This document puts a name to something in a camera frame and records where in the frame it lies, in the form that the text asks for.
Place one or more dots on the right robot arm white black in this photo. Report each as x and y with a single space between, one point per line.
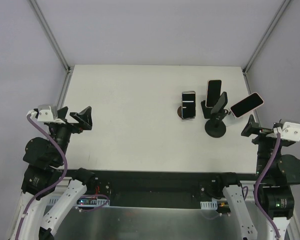
276 173

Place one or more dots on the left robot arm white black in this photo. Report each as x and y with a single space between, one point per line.
47 167

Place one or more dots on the black folding phone stand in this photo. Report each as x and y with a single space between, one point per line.
207 111

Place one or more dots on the left white cable duct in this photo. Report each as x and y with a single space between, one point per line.
85 202

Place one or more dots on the phone with beige case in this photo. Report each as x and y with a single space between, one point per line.
213 92

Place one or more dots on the phone with pink case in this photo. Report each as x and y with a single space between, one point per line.
246 105

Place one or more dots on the phone with clear case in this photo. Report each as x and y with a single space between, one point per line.
188 105

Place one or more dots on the brown round base phone stand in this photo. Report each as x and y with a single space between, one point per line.
179 112

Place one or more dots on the white cable duct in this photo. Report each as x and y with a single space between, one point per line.
209 205
85 202

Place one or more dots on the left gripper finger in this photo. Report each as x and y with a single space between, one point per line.
83 119
61 115

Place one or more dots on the left aluminium frame post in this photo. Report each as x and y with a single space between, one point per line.
49 34

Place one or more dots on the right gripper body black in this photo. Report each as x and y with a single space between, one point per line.
261 139

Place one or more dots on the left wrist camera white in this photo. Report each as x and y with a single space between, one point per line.
46 114

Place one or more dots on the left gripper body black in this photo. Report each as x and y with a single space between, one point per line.
68 124

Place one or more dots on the black phone dark case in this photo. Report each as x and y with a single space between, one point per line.
220 104

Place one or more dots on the black round base clamp stand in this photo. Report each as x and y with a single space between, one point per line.
215 127

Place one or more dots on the right white cable duct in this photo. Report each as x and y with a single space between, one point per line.
209 205

